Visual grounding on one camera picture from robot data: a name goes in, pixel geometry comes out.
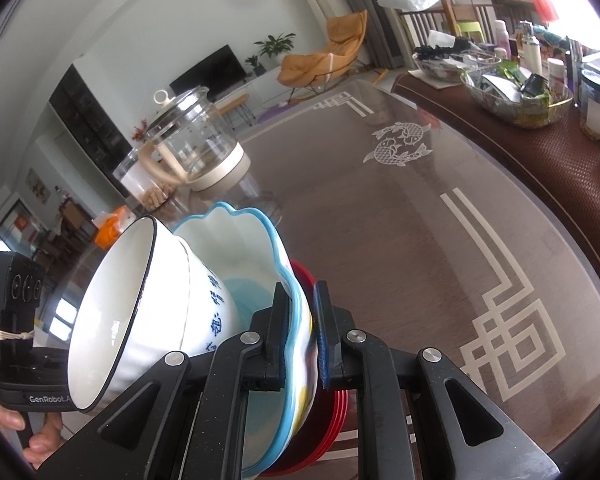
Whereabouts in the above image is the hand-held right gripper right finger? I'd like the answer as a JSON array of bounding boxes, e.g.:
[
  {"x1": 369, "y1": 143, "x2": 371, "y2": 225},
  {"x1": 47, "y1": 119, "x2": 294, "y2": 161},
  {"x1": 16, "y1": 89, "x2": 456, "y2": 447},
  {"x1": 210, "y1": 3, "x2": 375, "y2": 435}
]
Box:
[{"x1": 312, "y1": 280, "x2": 563, "y2": 480}]

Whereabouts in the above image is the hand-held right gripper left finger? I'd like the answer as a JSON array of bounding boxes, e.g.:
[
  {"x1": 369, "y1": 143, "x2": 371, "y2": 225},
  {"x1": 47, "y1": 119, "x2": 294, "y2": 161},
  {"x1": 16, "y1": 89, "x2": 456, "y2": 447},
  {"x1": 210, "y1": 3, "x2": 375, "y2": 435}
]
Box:
[{"x1": 35, "y1": 281, "x2": 293, "y2": 480}]

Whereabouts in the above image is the white blue scalloped bowl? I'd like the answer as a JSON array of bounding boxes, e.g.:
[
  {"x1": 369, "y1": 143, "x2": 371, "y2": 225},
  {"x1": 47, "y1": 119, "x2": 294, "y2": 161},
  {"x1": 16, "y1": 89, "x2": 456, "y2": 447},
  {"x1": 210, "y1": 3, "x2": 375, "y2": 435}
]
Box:
[{"x1": 172, "y1": 201, "x2": 317, "y2": 478}]

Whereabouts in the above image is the white bowl dark rim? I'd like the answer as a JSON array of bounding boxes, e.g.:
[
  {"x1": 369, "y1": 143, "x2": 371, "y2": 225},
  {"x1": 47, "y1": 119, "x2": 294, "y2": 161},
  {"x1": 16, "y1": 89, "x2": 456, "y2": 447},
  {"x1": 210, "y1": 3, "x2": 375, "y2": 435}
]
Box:
[{"x1": 66, "y1": 215, "x2": 191, "y2": 413}]

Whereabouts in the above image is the person's left hand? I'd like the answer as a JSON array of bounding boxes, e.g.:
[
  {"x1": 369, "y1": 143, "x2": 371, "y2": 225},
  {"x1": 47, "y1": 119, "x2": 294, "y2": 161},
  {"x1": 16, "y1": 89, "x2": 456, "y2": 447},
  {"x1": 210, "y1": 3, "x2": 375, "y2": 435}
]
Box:
[{"x1": 0, "y1": 394, "x2": 67, "y2": 468}]

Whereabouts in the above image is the wooden dining chair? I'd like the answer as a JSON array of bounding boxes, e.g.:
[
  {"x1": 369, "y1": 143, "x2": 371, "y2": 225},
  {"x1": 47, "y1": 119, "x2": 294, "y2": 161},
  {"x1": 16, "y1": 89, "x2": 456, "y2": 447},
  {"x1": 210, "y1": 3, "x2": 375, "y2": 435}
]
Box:
[{"x1": 40, "y1": 200, "x2": 98, "y2": 261}]

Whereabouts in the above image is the orange tissue pack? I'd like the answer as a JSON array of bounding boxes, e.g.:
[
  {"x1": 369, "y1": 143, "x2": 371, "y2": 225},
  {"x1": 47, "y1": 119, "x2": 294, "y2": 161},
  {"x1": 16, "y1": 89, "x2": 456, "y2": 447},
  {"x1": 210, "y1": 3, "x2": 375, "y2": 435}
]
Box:
[{"x1": 96, "y1": 206, "x2": 131, "y2": 247}]

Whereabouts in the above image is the clear plastic snack jar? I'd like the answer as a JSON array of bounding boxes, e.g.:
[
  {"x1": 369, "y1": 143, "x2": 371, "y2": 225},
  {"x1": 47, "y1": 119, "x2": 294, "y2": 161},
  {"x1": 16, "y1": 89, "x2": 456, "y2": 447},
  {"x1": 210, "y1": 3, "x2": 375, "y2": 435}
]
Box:
[{"x1": 112, "y1": 147, "x2": 176, "y2": 209}]

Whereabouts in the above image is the wooden stool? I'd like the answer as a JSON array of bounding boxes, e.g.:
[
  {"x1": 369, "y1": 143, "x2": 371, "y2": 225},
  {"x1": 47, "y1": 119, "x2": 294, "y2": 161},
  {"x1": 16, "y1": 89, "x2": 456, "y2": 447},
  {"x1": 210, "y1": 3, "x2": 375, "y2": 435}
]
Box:
[{"x1": 215, "y1": 92, "x2": 256, "y2": 128}]

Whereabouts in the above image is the white television cabinet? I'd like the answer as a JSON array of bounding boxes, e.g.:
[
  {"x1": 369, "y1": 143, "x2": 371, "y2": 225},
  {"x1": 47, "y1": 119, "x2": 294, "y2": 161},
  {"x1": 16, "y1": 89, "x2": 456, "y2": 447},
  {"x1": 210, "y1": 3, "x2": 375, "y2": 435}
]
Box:
[{"x1": 215, "y1": 67, "x2": 286, "y2": 126}]

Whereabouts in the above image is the orange lounge chair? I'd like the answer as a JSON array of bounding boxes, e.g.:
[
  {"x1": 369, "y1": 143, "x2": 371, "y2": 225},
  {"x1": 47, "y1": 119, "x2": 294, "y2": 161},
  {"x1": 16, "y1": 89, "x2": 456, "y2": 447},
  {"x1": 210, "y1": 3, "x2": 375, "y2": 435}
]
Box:
[{"x1": 278, "y1": 10, "x2": 370, "y2": 92}]

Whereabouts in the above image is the dark display cabinet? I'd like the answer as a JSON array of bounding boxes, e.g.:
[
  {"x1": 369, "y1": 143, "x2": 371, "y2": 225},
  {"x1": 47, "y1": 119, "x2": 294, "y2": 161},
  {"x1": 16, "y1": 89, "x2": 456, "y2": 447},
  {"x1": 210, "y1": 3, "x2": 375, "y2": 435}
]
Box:
[{"x1": 49, "y1": 65, "x2": 133, "y2": 186}]

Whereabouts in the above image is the black television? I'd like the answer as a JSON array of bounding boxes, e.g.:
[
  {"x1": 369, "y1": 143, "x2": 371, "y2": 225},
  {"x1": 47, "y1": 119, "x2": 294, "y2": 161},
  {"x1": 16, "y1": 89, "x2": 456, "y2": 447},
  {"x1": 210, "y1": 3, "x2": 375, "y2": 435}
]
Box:
[{"x1": 169, "y1": 45, "x2": 247, "y2": 97}]

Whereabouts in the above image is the large-leaf potted plant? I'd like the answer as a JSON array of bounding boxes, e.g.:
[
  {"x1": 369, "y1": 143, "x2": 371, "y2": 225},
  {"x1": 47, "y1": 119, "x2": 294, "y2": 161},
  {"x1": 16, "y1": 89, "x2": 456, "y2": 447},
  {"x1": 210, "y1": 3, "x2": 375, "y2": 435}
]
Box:
[{"x1": 254, "y1": 32, "x2": 297, "y2": 58}]

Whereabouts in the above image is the tray of dark sundries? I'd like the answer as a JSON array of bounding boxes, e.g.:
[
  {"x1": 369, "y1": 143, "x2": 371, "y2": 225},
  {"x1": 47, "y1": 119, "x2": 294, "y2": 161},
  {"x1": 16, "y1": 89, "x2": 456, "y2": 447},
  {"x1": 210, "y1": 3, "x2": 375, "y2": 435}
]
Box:
[{"x1": 412, "y1": 30, "x2": 501, "y2": 83}]

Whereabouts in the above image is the glass basket of sundries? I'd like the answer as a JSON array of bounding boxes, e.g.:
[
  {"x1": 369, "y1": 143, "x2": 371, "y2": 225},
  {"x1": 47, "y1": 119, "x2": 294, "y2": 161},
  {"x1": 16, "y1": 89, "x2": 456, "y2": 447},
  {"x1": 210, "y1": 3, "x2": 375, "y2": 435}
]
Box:
[{"x1": 460, "y1": 60, "x2": 575, "y2": 130}]

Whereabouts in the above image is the grey curtain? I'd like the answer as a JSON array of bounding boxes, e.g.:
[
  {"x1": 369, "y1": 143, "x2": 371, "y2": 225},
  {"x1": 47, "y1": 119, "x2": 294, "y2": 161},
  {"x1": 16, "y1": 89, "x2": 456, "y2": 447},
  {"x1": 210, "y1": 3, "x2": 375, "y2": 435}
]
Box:
[{"x1": 325, "y1": 0, "x2": 406, "y2": 68}]

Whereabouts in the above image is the wooden bench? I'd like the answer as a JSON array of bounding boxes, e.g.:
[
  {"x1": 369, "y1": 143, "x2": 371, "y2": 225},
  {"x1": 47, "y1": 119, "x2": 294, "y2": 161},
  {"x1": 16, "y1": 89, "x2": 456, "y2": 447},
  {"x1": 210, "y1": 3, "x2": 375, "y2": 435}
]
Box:
[{"x1": 400, "y1": 0, "x2": 531, "y2": 61}]

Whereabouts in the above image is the green stool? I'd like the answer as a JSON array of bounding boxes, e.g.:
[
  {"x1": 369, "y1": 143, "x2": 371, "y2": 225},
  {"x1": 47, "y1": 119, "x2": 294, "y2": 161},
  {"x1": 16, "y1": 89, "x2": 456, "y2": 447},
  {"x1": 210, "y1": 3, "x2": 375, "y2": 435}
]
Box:
[{"x1": 455, "y1": 20, "x2": 483, "y2": 43}]

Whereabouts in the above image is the pink bottle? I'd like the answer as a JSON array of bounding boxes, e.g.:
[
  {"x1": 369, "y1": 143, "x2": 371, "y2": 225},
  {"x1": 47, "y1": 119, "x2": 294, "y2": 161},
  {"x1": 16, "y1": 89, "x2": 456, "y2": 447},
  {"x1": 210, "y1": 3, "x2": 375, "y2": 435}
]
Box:
[{"x1": 492, "y1": 20, "x2": 511, "y2": 58}]

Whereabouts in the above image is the white bottle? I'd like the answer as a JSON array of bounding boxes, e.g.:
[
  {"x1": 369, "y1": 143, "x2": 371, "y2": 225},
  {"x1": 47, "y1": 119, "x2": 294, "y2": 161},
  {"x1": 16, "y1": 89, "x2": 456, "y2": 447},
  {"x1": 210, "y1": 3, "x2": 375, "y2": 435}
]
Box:
[{"x1": 522, "y1": 22, "x2": 543, "y2": 78}]

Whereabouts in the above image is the dark-lidded jar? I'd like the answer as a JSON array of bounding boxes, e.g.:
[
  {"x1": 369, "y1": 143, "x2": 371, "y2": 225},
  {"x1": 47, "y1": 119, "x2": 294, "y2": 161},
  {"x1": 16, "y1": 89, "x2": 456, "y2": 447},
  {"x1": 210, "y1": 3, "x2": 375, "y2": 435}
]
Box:
[{"x1": 578, "y1": 67, "x2": 600, "y2": 141}]

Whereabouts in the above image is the glass kettle cream handle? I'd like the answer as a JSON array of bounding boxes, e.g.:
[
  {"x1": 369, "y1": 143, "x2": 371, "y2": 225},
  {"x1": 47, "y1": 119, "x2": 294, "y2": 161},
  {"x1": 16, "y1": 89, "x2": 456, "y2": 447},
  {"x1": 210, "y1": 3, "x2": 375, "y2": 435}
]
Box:
[{"x1": 139, "y1": 86, "x2": 253, "y2": 192}]

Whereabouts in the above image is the wall picture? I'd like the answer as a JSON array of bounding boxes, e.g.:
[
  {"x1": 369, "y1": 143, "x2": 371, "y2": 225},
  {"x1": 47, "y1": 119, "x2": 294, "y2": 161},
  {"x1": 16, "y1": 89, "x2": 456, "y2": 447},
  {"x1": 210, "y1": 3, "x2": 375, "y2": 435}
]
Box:
[{"x1": 26, "y1": 167, "x2": 51, "y2": 204}]

